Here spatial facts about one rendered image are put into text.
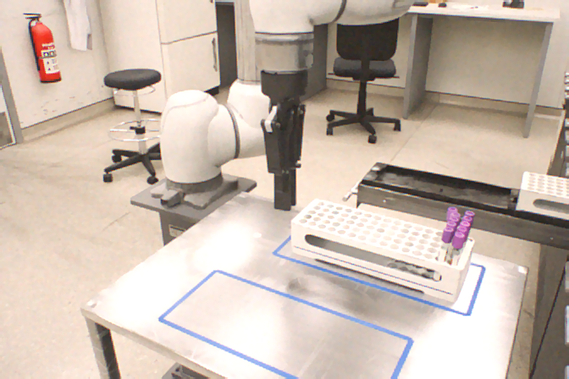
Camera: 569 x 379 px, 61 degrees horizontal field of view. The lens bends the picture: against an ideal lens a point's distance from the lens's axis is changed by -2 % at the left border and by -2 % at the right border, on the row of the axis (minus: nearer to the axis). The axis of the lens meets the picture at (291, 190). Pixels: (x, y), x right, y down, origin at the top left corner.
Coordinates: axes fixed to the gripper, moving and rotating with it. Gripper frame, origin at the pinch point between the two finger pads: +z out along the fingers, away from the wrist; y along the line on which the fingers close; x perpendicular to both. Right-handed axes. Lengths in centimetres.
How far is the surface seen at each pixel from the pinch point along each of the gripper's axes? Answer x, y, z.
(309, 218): -3.7, 2.1, 6.0
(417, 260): -24.0, -3.2, 7.0
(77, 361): 91, 21, 90
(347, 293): -14.4, -8.0, 12.7
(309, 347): -13.1, -21.1, 13.5
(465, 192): -28, 40, 12
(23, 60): 293, 181, 15
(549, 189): -45, 37, 7
